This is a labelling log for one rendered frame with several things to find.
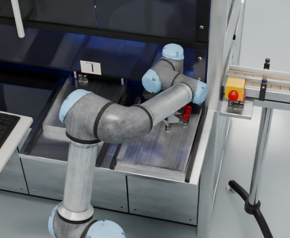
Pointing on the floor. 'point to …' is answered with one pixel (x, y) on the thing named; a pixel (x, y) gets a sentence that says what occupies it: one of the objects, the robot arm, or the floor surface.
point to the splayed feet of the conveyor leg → (232, 188)
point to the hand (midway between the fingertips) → (167, 121)
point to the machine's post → (220, 26)
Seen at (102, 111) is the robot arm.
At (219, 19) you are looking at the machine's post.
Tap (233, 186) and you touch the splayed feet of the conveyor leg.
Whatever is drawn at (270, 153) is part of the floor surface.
